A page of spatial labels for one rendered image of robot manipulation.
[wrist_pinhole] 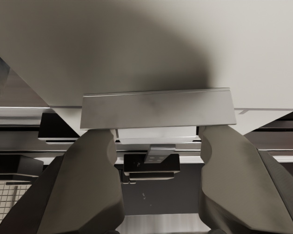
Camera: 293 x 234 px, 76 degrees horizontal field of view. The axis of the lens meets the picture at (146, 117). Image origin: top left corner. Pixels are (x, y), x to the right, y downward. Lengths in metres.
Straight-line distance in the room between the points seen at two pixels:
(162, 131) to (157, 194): 0.56
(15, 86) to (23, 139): 0.29
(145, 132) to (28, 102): 0.13
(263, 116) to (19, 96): 0.24
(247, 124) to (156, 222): 0.14
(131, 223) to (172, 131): 0.11
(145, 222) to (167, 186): 0.52
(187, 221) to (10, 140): 0.44
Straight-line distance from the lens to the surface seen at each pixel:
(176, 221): 0.23
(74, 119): 0.16
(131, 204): 0.73
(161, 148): 0.26
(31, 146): 0.52
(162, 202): 0.73
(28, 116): 0.28
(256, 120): 0.19
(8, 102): 0.25
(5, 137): 0.55
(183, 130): 0.18
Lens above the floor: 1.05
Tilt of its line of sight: 21 degrees down
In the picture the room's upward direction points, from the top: 179 degrees clockwise
